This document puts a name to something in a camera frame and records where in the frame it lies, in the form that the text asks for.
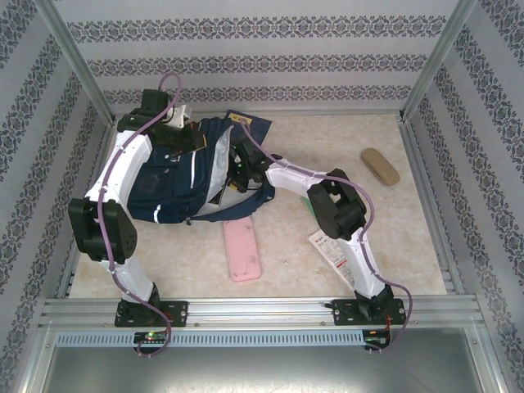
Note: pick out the aluminium side rail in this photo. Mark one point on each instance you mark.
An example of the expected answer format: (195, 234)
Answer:
(69, 278)
(432, 204)

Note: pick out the pink pencil case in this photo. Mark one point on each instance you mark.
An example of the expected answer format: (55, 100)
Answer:
(241, 249)

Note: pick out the white red stationery package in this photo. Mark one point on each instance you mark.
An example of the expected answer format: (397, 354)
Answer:
(327, 249)

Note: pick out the aluminium mounting rail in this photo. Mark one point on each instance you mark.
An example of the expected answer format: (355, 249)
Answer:
(262, 311)

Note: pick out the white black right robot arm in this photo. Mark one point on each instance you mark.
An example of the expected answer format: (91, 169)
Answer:
(294, 176)

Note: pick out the navy blue student backpack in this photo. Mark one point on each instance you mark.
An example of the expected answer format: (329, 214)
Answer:
(172, 192)

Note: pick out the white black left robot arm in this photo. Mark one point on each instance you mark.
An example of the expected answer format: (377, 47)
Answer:
(127, 163)

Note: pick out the aluminium frame post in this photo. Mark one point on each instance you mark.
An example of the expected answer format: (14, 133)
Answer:
(493, 360)
(32, 360)
(78, 61)
(440, 61)

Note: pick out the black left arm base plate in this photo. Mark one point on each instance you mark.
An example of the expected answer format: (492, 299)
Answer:
(180, 313)

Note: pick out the dark blue book yellow label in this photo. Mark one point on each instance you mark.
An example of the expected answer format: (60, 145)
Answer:
(258, 127)

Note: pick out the grey metal sheet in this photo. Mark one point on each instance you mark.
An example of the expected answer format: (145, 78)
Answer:
(262, 372)

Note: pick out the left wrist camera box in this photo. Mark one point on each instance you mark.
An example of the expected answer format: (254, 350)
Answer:
(180, 114)

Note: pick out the small control circuit board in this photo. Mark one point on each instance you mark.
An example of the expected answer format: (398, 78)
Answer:
(376, 340)
(151, 336)

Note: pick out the tan glasses case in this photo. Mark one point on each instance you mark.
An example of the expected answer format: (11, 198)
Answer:
(380, 165)

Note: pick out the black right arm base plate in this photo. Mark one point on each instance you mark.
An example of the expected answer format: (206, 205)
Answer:
(344, 313)

